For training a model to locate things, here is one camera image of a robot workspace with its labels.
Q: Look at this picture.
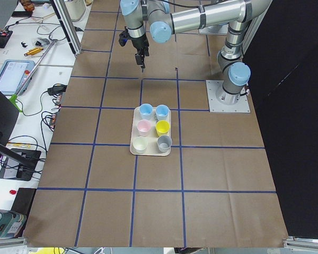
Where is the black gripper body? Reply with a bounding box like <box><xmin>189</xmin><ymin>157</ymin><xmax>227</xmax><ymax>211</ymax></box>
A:
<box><xmin>131</xmin><ymin>35</ymin><xmax>149</xmax><ymax>65</ymax></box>

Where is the light blue cup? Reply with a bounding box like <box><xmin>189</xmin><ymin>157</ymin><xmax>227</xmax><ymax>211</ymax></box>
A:
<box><xmin>139</xmin><ymin>103</ymin><xmax>153</xmax><ymax>120</ymax></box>

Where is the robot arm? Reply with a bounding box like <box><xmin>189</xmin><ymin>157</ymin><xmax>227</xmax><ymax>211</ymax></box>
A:
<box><xmin>119</xmin><ymin>0</ymin><xmax>270</xmax><ymax>105</ymax></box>

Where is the blue cup on tray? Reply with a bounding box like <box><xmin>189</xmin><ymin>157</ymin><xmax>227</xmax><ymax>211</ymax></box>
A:
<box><xmin>155</xmin><ymin>104</ymin><xmax>170</xmax><ymax>121</ymax></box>

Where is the pink plastic cup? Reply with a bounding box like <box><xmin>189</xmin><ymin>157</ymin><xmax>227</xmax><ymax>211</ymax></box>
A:
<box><xmin>137</xmin><ymin>119</ymin><xmax>151</xmax><ymax>137</ymax></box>

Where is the yellow plastic cup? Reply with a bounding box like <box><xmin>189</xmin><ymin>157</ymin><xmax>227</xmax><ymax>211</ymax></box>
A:
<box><xmin>155</xmin><ymin>120</ymin><xmax>170</xmax><ymax>137</ymax></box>

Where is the pale green plastic cup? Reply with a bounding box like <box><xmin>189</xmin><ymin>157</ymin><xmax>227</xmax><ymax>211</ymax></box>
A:
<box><xmin>132</xmin><ymin>136</ymin><xmax>148</xmax><ymax>154</ymax></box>

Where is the grey plastic cup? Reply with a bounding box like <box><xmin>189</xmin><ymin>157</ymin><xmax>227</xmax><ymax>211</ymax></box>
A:
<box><xmin>157</xmin><ymin>135</ymin><xmax>172</xmax><ymax>153</ymax></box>

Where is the cream plastic tray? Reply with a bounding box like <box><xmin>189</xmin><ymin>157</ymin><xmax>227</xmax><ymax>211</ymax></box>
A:
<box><xmin>130</xmin><ymin>107</ymin><xmax>171</xmax><ymax>157</ymax></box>

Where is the black power adapter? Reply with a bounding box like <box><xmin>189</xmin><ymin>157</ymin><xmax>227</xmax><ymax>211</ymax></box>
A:
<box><xmin>47</xmin><ymin>84</ymin><xmax>67</xmax><ymax>96</ymax></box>

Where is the reacher grabber tool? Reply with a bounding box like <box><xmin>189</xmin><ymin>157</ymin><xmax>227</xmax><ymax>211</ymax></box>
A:
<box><xmin>9</xmin><ymin>39</ymin><xmax>58</xmax><ymax>113</ymax></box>

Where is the green box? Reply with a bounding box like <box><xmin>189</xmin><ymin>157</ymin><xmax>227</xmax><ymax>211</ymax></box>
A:
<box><xmin>0</xmin><ymin>210</ymin><xmax>27</xmax><ymax>239</ymax></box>

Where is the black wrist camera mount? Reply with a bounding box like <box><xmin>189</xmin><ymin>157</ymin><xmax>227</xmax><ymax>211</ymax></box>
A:
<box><xmin>118</xmin><ymin>27</ymin><xmax>130</xmax><ymax>47</ymax></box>

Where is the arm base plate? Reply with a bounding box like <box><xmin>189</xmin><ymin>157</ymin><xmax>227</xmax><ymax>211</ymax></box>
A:
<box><xmin>198</xmin><ymin>23</ymin><xmax>228</xmax><ymax>36</ymax></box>
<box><xmin>206</xmin><ymin>80</ymin><xmax>251</xmax><ymax>113</ymax></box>

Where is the aluminium frame post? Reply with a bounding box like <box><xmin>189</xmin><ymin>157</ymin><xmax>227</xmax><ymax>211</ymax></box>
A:
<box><xmin>50</xmin><ymin>0</ymin><xmax>82</xmax><ymax>56</ymax></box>

